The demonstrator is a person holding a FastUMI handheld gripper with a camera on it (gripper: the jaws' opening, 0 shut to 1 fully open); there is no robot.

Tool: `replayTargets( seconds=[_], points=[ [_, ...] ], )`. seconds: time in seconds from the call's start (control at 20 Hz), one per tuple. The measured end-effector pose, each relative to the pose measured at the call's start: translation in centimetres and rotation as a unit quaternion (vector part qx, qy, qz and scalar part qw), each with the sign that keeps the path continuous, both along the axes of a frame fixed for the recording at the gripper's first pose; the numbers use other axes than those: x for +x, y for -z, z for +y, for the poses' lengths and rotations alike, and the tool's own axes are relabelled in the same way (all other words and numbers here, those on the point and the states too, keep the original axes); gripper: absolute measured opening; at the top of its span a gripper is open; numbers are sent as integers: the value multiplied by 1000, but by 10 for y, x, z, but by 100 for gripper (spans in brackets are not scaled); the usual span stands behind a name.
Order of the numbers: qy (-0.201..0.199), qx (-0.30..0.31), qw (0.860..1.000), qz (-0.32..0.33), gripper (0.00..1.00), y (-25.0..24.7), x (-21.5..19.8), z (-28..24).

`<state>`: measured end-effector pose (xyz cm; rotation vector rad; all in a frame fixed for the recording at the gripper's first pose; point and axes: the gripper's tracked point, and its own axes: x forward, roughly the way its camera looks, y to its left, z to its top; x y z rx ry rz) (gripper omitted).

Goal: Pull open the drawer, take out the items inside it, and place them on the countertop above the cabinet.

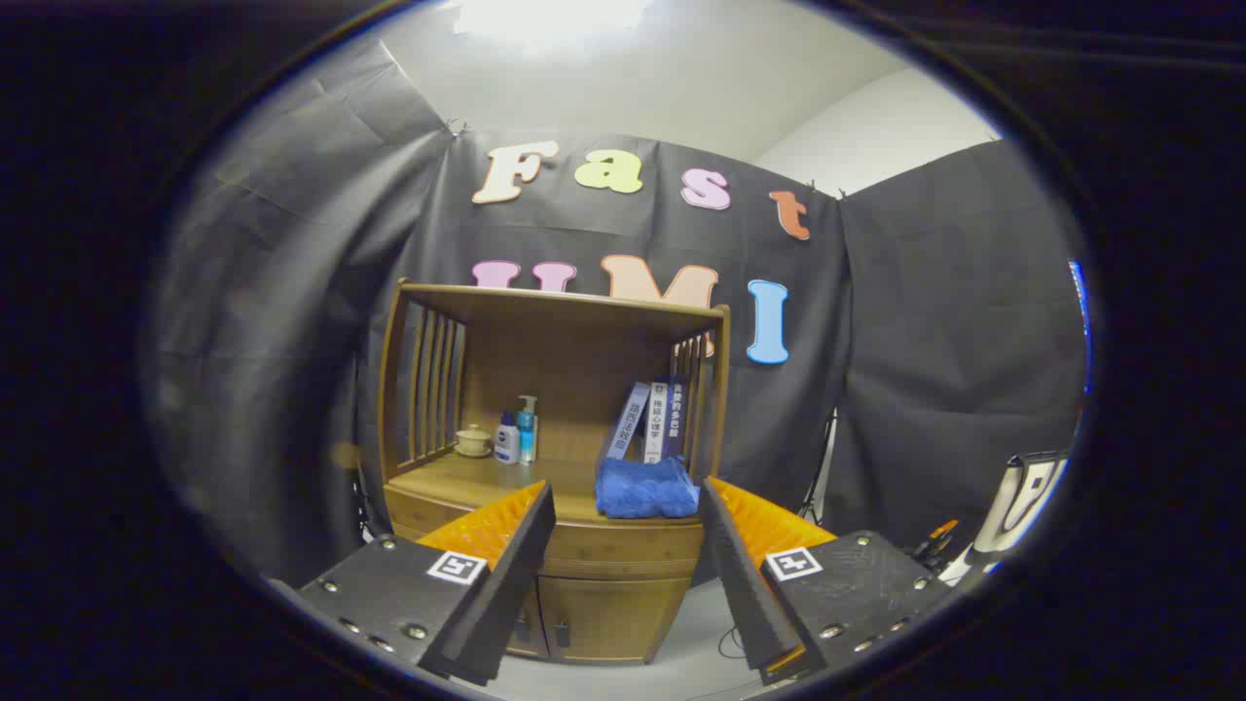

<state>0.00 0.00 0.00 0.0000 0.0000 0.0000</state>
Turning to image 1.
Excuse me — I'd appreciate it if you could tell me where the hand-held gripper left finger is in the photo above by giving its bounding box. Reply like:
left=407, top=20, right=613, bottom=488
left=292, top=479, right=558, bottom=687

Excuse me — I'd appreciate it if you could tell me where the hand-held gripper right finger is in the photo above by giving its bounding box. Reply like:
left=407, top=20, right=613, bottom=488
left=697, top=475, right=957, bottom=685

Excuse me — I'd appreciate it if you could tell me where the wooden drawer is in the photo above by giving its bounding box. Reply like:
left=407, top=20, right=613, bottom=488
left=385, top=485, right=706, bottom=583

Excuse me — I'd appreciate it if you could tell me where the wooden cabinet door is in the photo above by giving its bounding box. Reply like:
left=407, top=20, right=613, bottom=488
left=506, top=584, right=548, bottom=660
left=538, top=574, right=690, bottom=666

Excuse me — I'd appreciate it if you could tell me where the wooden countertop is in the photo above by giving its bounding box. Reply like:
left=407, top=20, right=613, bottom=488
left=386, top=450, right=704, bottom=527

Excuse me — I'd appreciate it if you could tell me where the wooden cabinet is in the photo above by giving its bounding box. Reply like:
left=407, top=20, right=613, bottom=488
left=378, top=279, right=731, bottom=666

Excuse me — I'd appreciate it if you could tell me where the tripod stand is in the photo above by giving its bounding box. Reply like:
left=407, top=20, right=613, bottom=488
left=798, top=409, right=840, bottom=527

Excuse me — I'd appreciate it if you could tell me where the blue folded towel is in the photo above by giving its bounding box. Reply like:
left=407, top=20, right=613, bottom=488
left=595, top=456, right=702, bottom=520

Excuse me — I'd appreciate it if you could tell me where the dark blue spine book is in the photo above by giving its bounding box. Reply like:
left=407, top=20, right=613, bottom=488
left=666, top=378, right=690, bottom=461

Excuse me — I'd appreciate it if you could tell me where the white spine book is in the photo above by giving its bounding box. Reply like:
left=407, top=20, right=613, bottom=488
left=642, top=383, right=671, bottom=465

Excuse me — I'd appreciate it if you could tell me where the orange and black clamp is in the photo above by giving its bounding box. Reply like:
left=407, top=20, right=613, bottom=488
left=910, top=519, right=960, bottom=571

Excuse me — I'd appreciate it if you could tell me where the grey spine book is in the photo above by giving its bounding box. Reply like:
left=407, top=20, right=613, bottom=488
left=605, top=382, right=651, bottom=463

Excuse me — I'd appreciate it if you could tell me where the white and black device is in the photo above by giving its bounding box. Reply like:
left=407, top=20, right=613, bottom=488
left=959, top=450, right=1072, bottom=585

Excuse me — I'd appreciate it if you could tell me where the black backdrop cloth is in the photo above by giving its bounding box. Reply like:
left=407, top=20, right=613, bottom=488
left=146, top=39, right=1089, bottom=590

